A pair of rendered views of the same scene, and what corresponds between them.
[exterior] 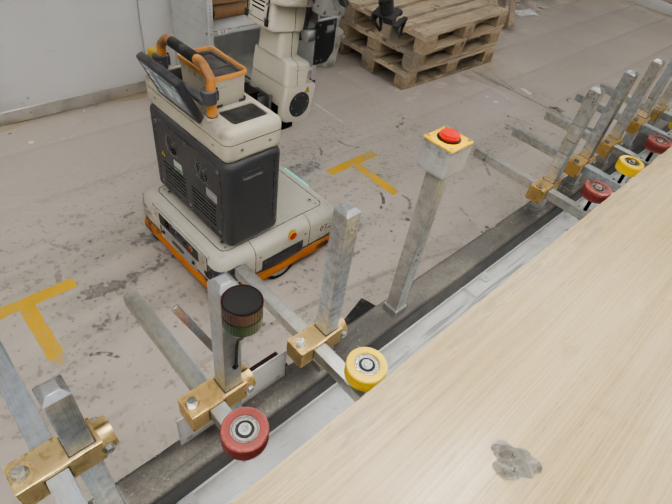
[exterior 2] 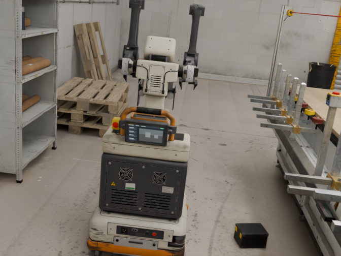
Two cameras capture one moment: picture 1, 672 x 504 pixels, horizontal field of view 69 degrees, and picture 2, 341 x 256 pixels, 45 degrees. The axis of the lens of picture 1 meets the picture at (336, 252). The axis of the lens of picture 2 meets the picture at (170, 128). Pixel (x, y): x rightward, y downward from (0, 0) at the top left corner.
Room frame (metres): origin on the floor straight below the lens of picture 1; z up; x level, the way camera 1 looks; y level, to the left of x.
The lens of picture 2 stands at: (-0.41, 1.96, 1.63)
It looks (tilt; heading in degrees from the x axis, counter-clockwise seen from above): 17 degrees down; 322
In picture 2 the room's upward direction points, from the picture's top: 6 degrees clockwise
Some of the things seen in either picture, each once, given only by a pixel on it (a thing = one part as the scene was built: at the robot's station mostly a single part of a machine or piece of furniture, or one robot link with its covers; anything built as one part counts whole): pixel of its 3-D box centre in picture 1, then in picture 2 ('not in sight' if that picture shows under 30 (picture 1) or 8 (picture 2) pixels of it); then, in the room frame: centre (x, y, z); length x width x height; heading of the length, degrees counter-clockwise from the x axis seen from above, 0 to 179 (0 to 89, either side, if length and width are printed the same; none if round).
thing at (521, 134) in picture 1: (564, 158); (283, 119); (1.61, -0.76, 0.81); 0.43 x 0.03 x 0.04; 49
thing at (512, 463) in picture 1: (517, 460); not in sight; (0.39, -0.36, 0.91); 0.09 x 0.07 x 0.02; 78
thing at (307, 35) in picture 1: (301, 22); (157, 92); (1.96, 0.28, 0.99); 0.28 x 0.16 x 0.22; 51
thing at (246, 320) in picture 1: (242, 305); not in sight; (0.44, 0.12, 1.14); 0.06 x 0.06 x 0.02
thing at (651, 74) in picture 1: (623, 122); (284, 101); (1.80, -0.98, 0.89); 0.04 x 0.04 x 0.48; 49
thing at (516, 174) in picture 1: (528, 182); (288, 128); (1.42, -0.59, 0.80); 0.43 x 0.03 x 0.04; 49
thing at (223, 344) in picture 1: (227, 369); not in sight; (0.47, 0.15, 0.91); 0.04 x 0.04 x 0.48; 49
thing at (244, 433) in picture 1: (244, 442); not in sight; (0.37, 0.10, 0.85); 0.08 x 0.08 x 0.11
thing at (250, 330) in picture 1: (242, 316); not in sight; (0.44, 0.12, 1.11); 0.06 x 0.06 x 0.02
